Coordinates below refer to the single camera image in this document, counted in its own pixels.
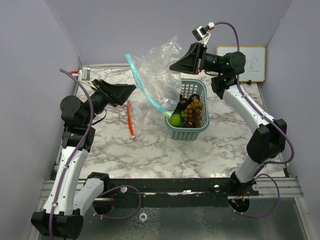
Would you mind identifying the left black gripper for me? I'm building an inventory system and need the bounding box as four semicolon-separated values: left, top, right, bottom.
83;78;136;126

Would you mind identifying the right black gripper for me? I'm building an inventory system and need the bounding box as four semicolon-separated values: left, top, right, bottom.
169;43;224;76

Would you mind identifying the clear blue-zipper bag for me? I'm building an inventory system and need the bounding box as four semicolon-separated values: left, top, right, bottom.
125;35;182;117

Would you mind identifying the brown longan bunch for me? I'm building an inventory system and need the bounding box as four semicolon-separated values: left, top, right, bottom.
183;99;204;128

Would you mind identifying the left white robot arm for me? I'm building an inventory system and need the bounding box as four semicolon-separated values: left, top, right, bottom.
31;79;136;240

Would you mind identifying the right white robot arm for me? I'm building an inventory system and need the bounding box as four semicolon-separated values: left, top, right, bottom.
169;42;287;196

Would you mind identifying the clear orange-zipper bag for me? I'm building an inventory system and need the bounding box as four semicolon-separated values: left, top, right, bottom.
127;100;150;140

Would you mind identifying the light blue plastic basket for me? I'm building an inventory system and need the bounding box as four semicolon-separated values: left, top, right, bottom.
164;79;210;141

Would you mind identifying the green round fruit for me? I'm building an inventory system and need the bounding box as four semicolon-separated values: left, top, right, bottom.
168;113;182;128

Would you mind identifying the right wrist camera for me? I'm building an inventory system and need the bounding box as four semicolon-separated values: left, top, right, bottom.
192;25;210;41

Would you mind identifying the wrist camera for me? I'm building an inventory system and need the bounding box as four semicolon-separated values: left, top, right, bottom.
192;25;210;41
79;66;91;82

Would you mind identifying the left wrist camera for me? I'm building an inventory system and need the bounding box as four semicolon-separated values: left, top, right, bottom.
79;66;91;82

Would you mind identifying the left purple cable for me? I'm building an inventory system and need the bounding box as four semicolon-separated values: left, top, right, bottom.
48;68;96;240

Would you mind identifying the white board wooden frame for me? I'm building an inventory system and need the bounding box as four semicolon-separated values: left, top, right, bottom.
216;45;266;83

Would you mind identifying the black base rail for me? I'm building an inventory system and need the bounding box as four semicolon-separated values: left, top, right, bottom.
90;172;259;209

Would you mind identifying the aluminium frame rail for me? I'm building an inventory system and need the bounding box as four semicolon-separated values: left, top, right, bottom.
39;177;304;201

